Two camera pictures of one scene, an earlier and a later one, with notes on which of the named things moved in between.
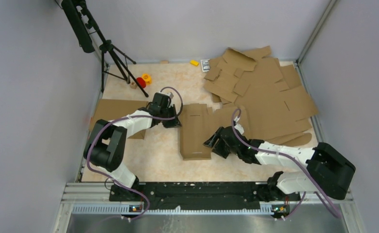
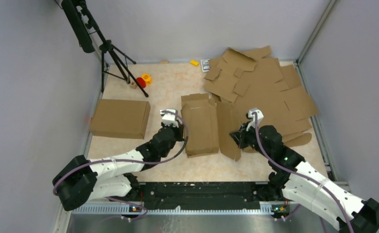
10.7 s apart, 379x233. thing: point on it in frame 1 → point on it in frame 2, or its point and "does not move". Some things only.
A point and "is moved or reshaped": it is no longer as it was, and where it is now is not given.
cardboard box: (197, 123) is moved or reshaped
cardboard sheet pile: (278, 109) does not move
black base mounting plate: (175, 195) does not move
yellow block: (194, 62) does not move
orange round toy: (147, 78) does not move
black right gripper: (218, 149) → (240, 136)
